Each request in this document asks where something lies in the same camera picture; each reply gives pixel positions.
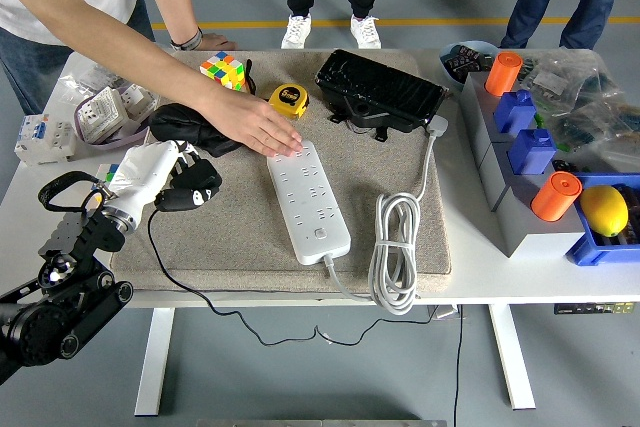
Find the person's right hand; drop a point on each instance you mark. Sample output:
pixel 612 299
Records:
pixel 252 122

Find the person's left hand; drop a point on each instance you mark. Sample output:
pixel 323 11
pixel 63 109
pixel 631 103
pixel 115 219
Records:
pixel 217 42

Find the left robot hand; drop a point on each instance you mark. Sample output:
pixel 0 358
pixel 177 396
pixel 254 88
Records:
pixel 142 172

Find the black power adapter plug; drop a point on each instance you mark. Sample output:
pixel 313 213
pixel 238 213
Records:
pixel 200 174

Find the white power strip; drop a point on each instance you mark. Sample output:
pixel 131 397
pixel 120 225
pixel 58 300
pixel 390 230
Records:
pixel 310 202

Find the person's right forearm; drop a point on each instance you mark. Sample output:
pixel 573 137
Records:
pixel 140 57

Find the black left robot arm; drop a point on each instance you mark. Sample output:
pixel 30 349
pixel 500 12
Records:
pixel 85 242

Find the colourful puzzle cube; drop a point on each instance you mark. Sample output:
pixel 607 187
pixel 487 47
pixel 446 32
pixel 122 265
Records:
pixel 225 69
pixel 109 177

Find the dark wristband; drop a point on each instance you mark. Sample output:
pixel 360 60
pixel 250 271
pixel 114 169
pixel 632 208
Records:
pixel 187 41

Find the pale purple tray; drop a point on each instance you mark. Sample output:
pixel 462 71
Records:
pixel 120 141

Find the yellow tape measure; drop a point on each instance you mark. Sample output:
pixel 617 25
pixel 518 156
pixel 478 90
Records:
pixel 287 99

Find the black cloth pouch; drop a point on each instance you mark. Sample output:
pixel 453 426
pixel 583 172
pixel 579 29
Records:
pixel 175 122

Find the white circuit breaker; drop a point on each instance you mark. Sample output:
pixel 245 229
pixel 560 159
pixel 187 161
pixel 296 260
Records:
pixel 45 139

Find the clear bag of screws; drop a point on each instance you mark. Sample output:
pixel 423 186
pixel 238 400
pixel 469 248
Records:
pixel 85 82

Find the glossy black device box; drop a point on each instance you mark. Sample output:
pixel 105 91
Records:
pixel 380 87

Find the grey-brown mat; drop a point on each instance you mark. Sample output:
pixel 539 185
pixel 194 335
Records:
pixel 390 157

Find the white table leg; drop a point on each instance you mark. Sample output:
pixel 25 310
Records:
pixel 510 357
pixel 155 362

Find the light blue bowl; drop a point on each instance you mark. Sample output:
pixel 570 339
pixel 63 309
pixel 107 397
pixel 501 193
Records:
pixel 450 76

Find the grey holder box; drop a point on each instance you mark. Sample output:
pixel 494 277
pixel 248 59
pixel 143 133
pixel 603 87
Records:
pixel 475 112
pixel 530 232

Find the dark circuit boards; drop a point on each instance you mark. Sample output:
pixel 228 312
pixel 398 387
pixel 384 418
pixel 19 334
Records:
pixel 467 59

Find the orange cylinder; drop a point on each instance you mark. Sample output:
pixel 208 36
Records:
pixel 555 197
pixel 504 74

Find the blue peg block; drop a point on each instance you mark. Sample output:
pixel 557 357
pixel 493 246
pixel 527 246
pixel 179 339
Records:
pixel 532 152
pixel 515 112

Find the small green part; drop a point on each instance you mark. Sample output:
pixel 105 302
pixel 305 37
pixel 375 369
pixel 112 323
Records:
pixel 539 121

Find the clear bag of components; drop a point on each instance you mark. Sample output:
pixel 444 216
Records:
pixel 600 132
pixel 575 77

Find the yellow lemon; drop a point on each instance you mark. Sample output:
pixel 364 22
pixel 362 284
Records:
pixel 602 209

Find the blue plastic bin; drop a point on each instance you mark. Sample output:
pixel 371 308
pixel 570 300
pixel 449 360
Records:
pixel 590 252

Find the black table control panel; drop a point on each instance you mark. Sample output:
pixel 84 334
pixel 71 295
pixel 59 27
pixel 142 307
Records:
pixel 590 308

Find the white wall socket panel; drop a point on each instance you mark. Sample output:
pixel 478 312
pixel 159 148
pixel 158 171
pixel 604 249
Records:
pixel 140 99
pixel 100 114

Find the grey metal bracket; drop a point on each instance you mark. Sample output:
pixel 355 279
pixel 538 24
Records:
pixel 440 312

